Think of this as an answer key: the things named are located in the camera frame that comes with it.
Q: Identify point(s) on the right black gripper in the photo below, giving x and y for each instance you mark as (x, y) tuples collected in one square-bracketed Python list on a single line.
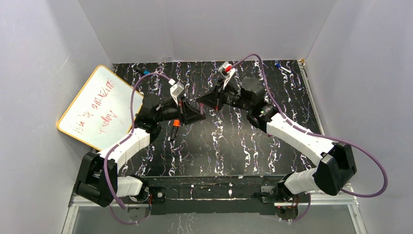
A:
[(217, 98)]

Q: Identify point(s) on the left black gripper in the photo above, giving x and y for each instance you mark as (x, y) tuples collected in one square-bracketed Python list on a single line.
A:
[(181, 113)]

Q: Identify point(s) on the orange pen cap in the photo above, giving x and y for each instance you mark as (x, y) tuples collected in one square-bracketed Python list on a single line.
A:
[(176, 123)]

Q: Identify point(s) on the orange black marker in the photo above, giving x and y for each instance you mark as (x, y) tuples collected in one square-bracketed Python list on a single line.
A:
[(173, 133)]

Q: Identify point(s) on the pink marker pen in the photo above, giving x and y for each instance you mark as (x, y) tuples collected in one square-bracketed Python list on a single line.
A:
[(202, 111)]

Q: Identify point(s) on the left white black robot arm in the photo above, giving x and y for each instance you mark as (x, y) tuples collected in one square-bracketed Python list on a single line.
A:
[(97, 179)]

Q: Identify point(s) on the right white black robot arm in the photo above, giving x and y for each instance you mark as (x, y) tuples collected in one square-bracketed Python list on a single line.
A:
[(334, 161)]

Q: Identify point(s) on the blue black marker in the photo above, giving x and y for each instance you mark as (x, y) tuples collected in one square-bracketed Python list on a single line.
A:
[(142, 71)]

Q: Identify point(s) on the blue capped white marker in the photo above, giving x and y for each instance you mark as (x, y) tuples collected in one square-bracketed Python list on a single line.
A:
[(283, 68)]

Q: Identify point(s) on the yellow framed whiteboard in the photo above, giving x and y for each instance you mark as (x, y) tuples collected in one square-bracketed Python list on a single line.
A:
[(100, 114)]

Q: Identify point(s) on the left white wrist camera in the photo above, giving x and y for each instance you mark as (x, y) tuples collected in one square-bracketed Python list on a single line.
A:
[(176, 90)]

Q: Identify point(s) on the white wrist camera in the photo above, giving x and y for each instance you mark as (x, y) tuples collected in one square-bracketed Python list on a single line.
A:
[(176, 90), (227, 71)]

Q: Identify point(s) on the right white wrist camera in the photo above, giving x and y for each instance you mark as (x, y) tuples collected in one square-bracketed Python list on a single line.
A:
[(227, 71)]

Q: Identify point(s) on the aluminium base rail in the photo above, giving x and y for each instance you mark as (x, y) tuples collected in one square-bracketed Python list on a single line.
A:
[(244, 192)]

